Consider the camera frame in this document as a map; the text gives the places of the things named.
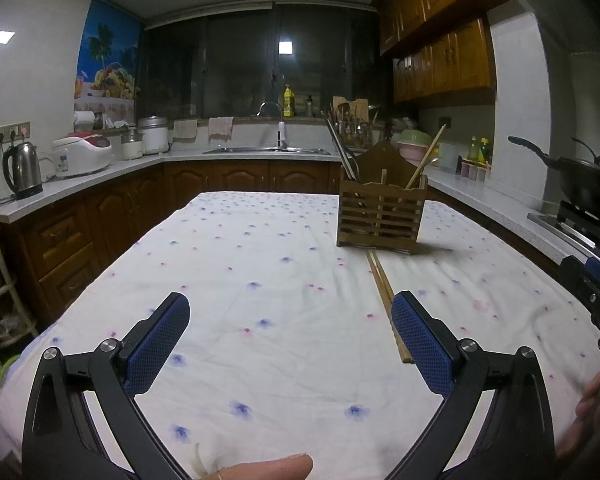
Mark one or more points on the dark kitchen window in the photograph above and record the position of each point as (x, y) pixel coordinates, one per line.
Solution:
(240, 60)

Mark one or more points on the spice jar set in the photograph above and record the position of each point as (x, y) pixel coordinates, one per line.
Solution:
(472, 170)

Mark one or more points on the green oil bottle yellow cap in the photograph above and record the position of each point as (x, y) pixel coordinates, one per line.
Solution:
(485, 152)

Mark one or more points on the white cooker with metal lid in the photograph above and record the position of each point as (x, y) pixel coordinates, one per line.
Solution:
(154, 137)

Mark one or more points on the yellow detergent bottle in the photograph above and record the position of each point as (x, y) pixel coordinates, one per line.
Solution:
(289, 102)

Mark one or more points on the pale dish cloth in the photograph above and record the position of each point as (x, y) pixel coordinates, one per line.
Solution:
(185, 130)
(221, 127)

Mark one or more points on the pink plastic basin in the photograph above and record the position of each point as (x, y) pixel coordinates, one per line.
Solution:
(409, 151)

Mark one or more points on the wall socket plate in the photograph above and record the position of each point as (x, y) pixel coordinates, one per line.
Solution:
(444, 123)

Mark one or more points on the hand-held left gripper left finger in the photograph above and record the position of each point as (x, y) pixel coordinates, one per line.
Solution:
(155, 340)

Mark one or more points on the white floral tablecloth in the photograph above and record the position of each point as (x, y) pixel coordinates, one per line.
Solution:
(255, 260)

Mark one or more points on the steel kitchen sink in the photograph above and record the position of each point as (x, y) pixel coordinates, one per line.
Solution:
(260, 150)

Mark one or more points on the gas stove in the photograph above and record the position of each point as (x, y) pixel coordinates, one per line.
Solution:
(580, 227)

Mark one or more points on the white and red rice cooker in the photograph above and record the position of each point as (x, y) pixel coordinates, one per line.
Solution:
(82, 155)

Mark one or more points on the utensil drying rack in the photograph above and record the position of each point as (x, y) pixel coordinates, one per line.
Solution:
(352, 127)

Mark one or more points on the pale oil bottle yellow cap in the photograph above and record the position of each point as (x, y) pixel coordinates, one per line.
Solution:
(473, 152)

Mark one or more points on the metal chopstick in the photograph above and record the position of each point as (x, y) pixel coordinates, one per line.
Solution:
(335, 145)
(341, 145)

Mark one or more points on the wall outlet strip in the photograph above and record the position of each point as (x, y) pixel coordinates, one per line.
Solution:
(12, 131)

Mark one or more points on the black wok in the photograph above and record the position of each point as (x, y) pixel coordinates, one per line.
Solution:
(585, 180)

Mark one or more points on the curved kitchen faucet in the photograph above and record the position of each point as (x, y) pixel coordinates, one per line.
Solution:
(281, 132)

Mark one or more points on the wooden cutting board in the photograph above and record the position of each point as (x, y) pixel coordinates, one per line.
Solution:
(350, 105)

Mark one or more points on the person's right hand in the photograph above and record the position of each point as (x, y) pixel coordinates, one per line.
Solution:
(587, 410)

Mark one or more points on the wooden upper cabinets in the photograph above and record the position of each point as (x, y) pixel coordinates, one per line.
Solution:
(445, 35)

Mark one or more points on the white speckled kitchen countertop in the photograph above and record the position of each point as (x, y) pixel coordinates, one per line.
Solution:
(480, 195)

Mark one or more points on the wooden chopstick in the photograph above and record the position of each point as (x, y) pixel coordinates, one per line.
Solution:
(383, 280)
(376, 280)
(427, 155)

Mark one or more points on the wooden slatted utensil holder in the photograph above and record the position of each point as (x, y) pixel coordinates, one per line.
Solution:
(380, 220)

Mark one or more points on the dark slim bottle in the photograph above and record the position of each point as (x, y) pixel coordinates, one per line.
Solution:
(310, 107)

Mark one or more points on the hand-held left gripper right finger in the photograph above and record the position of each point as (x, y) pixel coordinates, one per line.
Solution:
(422, 340)

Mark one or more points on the wooden lower cabinets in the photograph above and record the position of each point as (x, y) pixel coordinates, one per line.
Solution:
(70, 240)

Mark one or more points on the steel electric kettle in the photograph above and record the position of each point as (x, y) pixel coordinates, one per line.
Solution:
(24, 170)

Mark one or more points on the wooden cabinets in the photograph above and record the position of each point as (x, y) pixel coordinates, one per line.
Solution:
(445, 35)
(70, 240)

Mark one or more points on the tropical fruit wall poster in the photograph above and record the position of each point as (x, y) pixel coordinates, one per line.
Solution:
(107, 55)

